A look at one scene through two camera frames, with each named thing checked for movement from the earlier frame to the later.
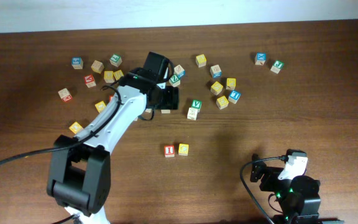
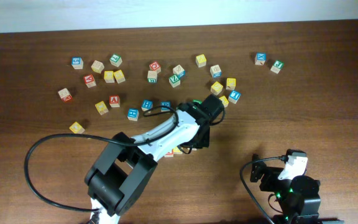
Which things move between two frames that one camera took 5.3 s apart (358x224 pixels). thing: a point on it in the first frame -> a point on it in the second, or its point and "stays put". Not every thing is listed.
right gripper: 272,172 stays put
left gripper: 171,98 -> 204,143
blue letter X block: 260,58 stays put
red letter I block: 169,151 stays put
